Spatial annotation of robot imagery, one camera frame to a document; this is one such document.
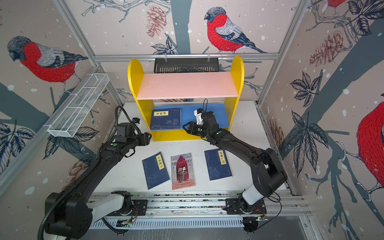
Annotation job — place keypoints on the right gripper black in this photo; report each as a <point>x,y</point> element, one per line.
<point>193,127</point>

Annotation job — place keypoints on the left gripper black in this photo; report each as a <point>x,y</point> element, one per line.
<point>145,138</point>

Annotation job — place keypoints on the blue book plant cover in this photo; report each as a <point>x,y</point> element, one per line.
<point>166,119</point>

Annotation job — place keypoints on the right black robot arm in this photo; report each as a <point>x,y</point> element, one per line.
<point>267,171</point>

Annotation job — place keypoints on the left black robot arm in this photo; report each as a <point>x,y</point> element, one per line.
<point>68,213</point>

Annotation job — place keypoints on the blue book yellow label left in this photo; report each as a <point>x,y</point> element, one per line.
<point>155,170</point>

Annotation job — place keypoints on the blue book yellow label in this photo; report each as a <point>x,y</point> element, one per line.
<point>217,164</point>
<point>155,170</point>

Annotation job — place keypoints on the red Hamlet book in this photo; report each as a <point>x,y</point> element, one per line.
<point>182,171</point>

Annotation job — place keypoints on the yellow pink blue bookshelf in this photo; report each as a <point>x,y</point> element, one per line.
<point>146,88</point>

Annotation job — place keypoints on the blue book yellow label right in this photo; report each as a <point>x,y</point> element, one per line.
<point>217,164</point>

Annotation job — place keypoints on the black plastic tray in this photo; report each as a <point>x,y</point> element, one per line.
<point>186,65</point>

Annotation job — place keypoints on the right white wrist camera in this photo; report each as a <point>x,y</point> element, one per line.
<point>198,114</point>

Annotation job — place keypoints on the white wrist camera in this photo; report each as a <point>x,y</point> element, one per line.
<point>198,114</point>
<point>136,120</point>

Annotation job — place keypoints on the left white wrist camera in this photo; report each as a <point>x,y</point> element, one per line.
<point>136,120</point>

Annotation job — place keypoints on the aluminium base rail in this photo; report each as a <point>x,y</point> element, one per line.
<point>212,204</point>

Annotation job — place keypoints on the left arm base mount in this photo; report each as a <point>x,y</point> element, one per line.
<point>129,206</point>

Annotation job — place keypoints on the white wire mesh basket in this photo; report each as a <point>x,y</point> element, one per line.
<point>71,118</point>

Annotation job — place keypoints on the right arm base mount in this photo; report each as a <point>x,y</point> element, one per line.
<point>240,206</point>

